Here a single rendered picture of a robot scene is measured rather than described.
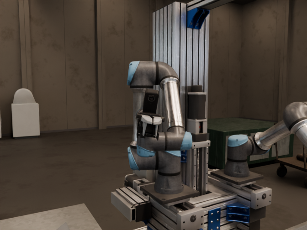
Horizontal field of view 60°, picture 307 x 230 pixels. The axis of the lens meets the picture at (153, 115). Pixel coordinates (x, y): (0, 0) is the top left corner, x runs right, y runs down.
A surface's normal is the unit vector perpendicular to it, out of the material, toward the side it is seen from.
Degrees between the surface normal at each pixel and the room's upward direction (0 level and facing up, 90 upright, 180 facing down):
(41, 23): 90
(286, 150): 90
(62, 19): 90
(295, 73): 90
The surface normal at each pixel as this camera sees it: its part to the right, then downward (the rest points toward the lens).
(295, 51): -0.86, 0.05
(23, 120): 0.47, 0.08
